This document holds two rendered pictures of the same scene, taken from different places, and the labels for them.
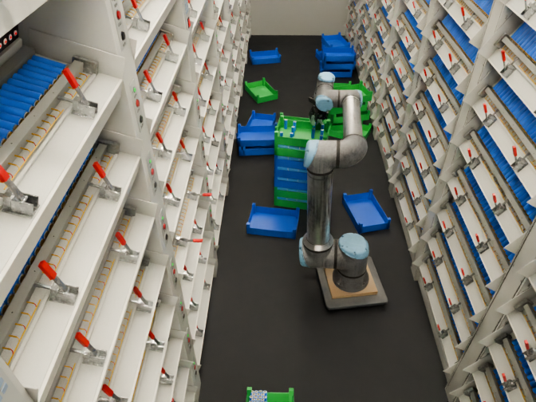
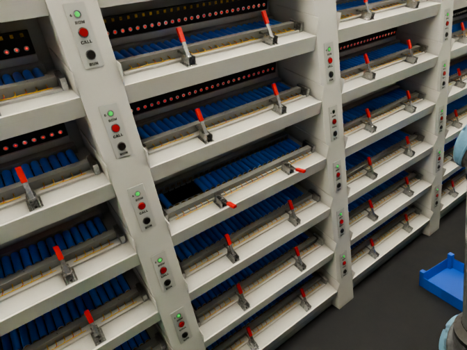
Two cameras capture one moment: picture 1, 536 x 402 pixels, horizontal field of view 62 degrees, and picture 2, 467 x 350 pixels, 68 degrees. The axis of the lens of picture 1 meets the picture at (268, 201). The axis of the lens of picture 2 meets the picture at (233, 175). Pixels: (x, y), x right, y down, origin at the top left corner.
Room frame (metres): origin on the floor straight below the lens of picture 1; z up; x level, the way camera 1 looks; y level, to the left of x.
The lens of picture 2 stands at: (0.74, -0.47, 1.19)
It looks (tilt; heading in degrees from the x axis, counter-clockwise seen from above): 23 degrees down; 59
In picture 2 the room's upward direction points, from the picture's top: 12 degrees counter-clockwise
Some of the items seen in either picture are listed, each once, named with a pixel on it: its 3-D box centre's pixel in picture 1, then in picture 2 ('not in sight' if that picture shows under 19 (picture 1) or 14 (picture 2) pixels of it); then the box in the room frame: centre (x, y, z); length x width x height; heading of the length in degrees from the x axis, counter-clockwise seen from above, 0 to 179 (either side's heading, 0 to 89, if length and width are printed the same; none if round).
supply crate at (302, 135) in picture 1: (302, 132); not in sight; (2.26, -0.21, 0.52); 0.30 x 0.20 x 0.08; 78
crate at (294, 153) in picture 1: (301, 143); not in sight; (2.26, -0.21, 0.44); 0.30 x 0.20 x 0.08; 78
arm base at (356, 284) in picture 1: (351, 272); not in sight; (1.52, -0.43, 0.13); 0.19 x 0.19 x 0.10
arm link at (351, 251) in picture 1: (351, 254); not in sight; (1.52, -0.42, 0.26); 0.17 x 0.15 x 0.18; 83
